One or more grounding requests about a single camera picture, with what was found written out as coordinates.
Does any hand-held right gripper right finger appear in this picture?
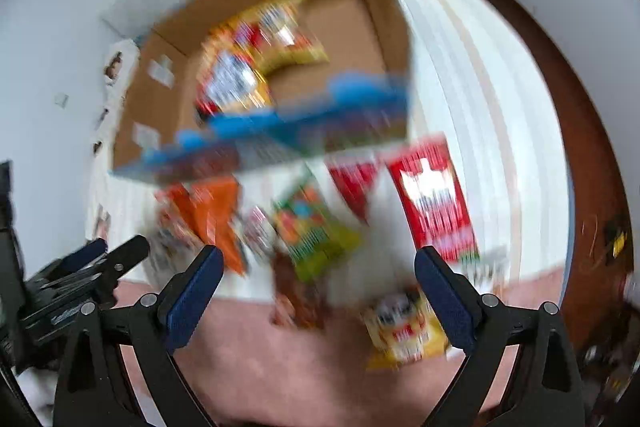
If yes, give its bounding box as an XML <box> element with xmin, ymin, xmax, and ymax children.
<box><xmin>414</xmin><ymin>246</ymin><xmax>586</xmax><ymax>427</ymax></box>

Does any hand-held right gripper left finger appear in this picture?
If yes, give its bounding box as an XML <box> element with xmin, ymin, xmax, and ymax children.
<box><xmin>52</xmin><ymin>244</ymin><xmax>226</xmax><ymax>427</ymax></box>

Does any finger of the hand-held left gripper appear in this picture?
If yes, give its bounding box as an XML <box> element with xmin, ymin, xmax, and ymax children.
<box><xmin>27</xmin><ymin>238</ymin><xmax>109</xmax><ymax>290</ymax></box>
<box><xmin>20</xmin><ymin>234</ymin><xmax>152</xmax><ymax>340</ymax></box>

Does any printed cardboard box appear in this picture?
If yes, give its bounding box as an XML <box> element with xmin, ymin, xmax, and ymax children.
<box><xmin>102</xmin><ymin>0</ymin><xmax>416</xmax><ymax>185</ymax></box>

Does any small white snack packet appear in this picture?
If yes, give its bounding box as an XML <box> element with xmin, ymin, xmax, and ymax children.
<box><xmin>465</xmin><ymin>247</ymin><xmax>512</xmax><ymax>294</ymax></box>
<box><xmin>244</xmin><ymin>207</ymin><xmax>279</xmax><ymax>259</ymax></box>
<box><xmin>151</xmin><ymin>207</ymin><xmax>193</xmax><ymax>279</ymax></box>

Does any orange snack packet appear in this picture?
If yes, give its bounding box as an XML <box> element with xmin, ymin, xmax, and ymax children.
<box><xmin>167</xmin><ymin>179</ymin><xmax>249</xmax><ymax>276</ymax></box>

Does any large red snack packet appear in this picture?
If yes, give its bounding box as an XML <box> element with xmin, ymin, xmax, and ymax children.
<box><xmin>387</xmin><ymin>136</ymin><xmax>481</xmax><ymax>264</ymax></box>

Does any brown snack packet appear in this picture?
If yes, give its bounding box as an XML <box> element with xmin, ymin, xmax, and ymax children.
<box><xmin>270</xmin><ymin>252</ymin><xmax>332</xmax><ymax>329</ymax></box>

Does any pink blanket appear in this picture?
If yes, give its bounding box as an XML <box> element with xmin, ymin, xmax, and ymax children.
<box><xmin>110</xmin><ymin>267</ymin><xmax>571</xmax><ymax>427</ymax></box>

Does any small red snack packet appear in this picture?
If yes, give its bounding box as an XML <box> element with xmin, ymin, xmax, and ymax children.
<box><xmin>327</xmin><ymin>154</ymin><xmax>382</xmax><ymax>223</ymax></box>

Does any yellow black floor item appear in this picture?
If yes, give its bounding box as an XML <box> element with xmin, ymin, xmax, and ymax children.
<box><xmin>604</xmin><ymin>222</ymin><xmax>629</xmax><ymax>259</ymax></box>

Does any yellow red snack packet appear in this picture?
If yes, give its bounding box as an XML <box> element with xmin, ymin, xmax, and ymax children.
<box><xmin>192</xmin><ymin>42</ymin><xmax>273</xmax><ymax>118</ymax></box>

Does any striped bed sheet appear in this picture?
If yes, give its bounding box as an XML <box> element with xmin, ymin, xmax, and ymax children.
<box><xmin>85</xmin><ymin>0</ymin><xmax>571</xmax><ymax>303</ymax></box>

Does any yellow green snack packet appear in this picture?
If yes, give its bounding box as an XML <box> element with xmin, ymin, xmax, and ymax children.
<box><xmin>225</xmin><ymin>0</ymin><xmax>328</xmax><ymax>72</ymax></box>

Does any wall sticker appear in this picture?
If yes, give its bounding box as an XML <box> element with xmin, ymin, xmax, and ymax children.
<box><xmin>102</xmin><ymin>42</ymin><xmax>139</xmax><ymax>88</ymax></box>

